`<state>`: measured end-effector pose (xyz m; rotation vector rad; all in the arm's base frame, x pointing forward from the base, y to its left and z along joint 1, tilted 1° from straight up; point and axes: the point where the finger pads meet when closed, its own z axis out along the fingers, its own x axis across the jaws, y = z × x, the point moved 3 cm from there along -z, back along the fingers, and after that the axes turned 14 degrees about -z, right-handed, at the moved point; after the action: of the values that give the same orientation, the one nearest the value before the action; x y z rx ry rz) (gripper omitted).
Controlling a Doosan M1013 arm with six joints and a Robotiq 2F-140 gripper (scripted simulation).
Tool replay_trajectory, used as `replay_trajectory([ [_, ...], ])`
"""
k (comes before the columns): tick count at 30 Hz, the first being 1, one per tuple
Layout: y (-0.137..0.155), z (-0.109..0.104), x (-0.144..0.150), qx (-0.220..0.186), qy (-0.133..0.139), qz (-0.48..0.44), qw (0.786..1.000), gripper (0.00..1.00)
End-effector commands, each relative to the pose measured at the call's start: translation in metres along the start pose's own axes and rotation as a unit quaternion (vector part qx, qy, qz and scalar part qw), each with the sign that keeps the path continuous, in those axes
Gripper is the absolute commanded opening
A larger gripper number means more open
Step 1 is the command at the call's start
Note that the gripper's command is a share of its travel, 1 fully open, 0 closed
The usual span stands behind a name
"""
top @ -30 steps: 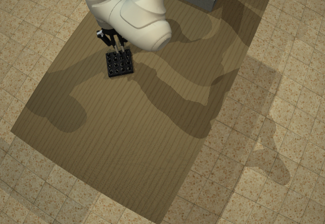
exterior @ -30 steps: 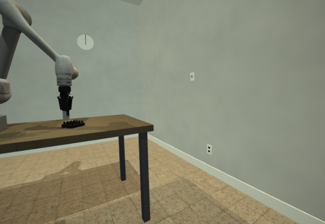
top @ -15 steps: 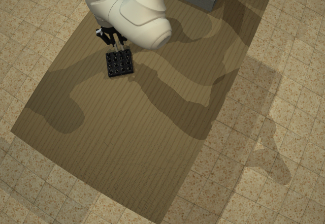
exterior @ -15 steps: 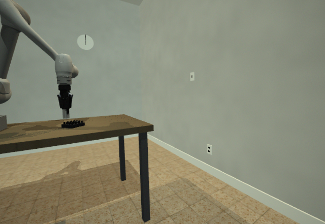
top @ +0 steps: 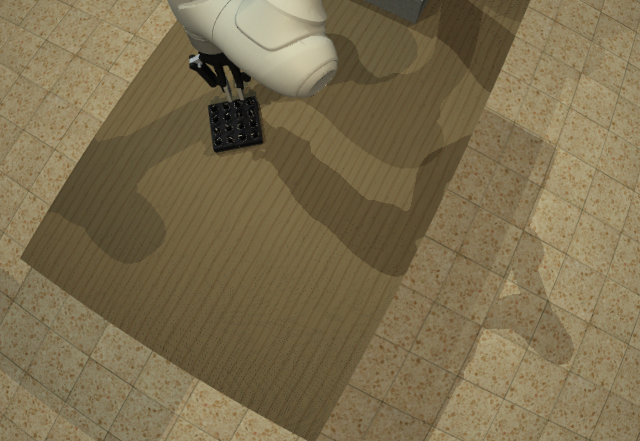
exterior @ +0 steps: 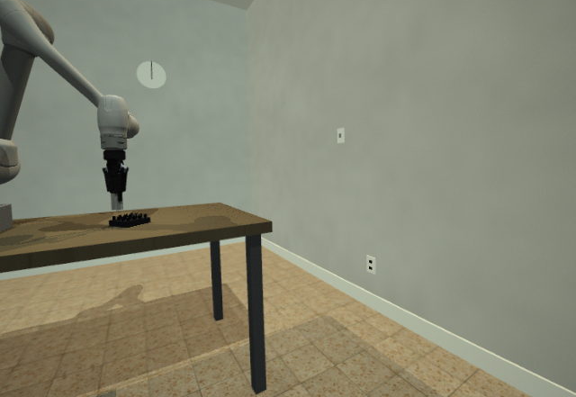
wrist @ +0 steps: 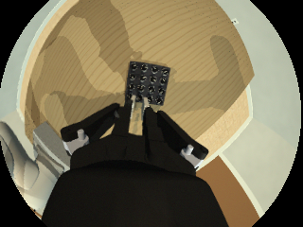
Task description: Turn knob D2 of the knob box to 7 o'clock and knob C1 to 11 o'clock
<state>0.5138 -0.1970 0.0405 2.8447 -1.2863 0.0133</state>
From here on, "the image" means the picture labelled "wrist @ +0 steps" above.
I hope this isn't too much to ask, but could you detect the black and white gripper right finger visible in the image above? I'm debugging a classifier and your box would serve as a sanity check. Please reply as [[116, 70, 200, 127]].
[[141, 97, 209, 170]]

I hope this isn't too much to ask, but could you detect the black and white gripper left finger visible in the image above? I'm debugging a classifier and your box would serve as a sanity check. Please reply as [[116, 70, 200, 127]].
[[60, 96, 136, 161]]

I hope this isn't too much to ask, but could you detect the black square box with knobs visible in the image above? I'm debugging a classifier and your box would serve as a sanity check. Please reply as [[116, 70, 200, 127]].
[[125, 61, 170, 106]]

